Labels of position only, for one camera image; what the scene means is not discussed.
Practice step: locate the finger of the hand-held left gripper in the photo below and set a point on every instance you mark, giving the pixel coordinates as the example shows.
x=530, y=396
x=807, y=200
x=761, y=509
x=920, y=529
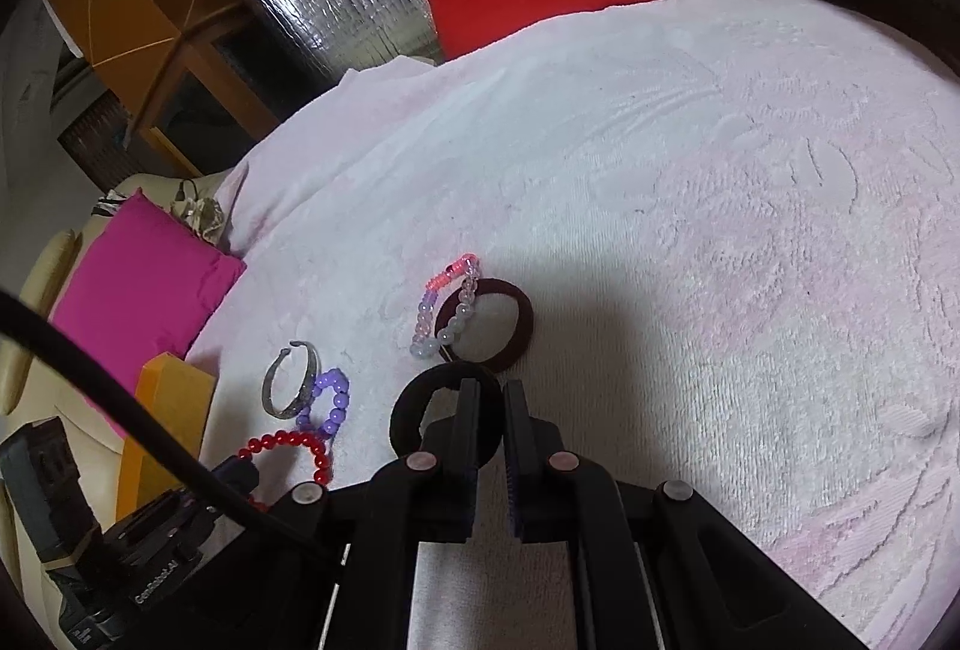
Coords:
x=237, y=479

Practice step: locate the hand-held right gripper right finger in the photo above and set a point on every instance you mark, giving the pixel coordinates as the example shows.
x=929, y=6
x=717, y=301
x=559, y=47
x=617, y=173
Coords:
x=516, y=470

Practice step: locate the pink cushion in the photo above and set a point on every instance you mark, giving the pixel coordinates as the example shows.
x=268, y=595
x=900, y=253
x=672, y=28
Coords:
x=135, y=290

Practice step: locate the white textured blanket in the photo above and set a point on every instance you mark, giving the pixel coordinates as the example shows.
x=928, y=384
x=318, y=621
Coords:
x=675, y=207

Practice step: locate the orange box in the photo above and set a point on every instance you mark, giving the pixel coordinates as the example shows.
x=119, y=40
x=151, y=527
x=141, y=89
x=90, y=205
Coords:
x=169, y=417

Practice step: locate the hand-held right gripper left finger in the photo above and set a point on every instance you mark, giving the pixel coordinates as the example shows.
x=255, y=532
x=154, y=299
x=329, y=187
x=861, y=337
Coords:
x=468, y=470

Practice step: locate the cream sofa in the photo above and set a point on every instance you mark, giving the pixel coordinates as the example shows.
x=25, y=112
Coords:
x=45, y=260

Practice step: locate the silver bangle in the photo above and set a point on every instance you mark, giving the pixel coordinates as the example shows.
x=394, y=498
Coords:
x=294, y=401

